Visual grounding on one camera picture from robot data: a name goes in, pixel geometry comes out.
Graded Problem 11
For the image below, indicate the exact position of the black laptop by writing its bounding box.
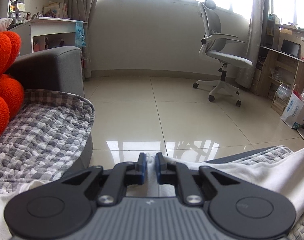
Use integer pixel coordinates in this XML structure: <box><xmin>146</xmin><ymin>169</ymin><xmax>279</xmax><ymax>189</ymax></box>
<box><xmin>281</xmin><ymin>39</ymin><xmax>301</xmax><ymax>57</ymax></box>

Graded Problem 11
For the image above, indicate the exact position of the clear plastic storage box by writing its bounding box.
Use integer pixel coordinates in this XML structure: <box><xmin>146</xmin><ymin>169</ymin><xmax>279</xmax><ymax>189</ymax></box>
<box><xmin>277</xmin><ymin>84</ymin><xmax>293</xmax><ymax>100</ymax></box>

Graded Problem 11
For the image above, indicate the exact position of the grey checked quilted blanket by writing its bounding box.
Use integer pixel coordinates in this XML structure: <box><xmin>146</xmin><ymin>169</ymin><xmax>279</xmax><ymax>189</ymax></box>
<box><xmin>0</xmin><ymin>89</ymin><xmax>304</xmax><ymax>240</ymax></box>

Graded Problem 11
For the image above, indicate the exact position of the orange pumpkin cushion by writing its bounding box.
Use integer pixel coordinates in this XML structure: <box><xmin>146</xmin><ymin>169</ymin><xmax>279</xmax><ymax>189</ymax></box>
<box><xmin>0</xmin><ymin>31</ymin><xmax>25</xmax><ymax>142</ymax></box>

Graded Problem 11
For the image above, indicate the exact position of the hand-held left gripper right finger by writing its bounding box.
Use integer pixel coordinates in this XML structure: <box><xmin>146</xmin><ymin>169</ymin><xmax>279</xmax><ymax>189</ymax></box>
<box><xmin>155</xmin><ymin>152</ymin><xmax>243</xmax><ymax>207</ymax></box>

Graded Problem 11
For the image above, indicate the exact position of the white pillow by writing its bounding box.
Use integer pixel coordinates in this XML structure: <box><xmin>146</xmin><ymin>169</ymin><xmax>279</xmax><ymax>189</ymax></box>
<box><xmin>0</xmin><ymin>18</ymin><xmax>13</xmax><ymax>33</ymax></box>

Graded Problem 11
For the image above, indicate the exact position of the white t-shirt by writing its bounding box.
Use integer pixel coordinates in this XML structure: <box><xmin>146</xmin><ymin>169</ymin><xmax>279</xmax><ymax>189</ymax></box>
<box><xmin>0</xmin><ymin>145</ymin><xmax>304</xmax><ymax>240</ymax></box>

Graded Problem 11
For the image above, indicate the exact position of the white desk with hutch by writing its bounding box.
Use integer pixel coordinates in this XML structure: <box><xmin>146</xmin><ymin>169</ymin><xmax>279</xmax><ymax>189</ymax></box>
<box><xmin>7</xmin><ymin>0</ymin><xmax>89</xmax><ymax>53</ymax></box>

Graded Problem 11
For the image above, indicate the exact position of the white shopping bag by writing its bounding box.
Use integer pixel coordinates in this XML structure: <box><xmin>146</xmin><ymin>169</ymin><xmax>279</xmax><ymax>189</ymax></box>
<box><xmin>280</xmin><ymin>85</ymin><xmax>304</xmax><ymax>130</ymax></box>

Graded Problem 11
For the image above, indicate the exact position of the blue plastic bag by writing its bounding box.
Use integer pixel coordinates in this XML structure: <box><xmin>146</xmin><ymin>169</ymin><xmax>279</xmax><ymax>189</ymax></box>
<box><xmin>75</xmin><ymin>21</ymin><xmax>86</xmax><ymax>48</ymax></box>

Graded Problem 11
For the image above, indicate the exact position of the row of books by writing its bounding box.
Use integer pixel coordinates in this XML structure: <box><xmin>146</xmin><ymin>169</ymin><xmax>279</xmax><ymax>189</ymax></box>
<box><xmin>43</xmin><ymin>1</ymin><xmax>68</xmax><ymax>19</ymax></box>

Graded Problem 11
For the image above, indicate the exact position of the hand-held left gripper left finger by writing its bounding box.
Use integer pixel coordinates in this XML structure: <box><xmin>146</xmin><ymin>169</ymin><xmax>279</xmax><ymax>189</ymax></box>
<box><xmin>59</xmin><ymin>152</ymin><xmax>146</xmax><ymax>205</ymax></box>

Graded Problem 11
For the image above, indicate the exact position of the wooden shelf desk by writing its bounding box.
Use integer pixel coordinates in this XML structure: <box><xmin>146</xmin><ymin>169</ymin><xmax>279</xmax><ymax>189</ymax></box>
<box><xmin>252</xmin><ymin>15</ymin><xmax>304</xmax><ymax>115</ymax></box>

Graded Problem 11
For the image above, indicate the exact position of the grey curtain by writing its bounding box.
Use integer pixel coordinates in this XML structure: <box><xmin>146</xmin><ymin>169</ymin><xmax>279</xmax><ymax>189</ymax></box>
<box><xmin>236</xmin><ymin>0</ymin><xmax>274</xmax><ymax>89</ymax></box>
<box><xmin>68</xmin><ymin>0</ymin><xmax>100</xmax><ymax>80</ymax></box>

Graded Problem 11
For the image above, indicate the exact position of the grey office chair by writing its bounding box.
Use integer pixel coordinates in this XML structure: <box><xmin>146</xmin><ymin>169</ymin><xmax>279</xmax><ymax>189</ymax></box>
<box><xmin>193</xmin><ymin>0</ymin><xmax>254</xmax><ymax>107</ymax></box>

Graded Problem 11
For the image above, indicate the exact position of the grey fabric sofa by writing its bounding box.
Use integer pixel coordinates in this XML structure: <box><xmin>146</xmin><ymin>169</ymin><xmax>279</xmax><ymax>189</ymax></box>
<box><xmin>10</xmin><ymin>46</ymin><xmax>94</xmax><ymax>170</ymax></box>

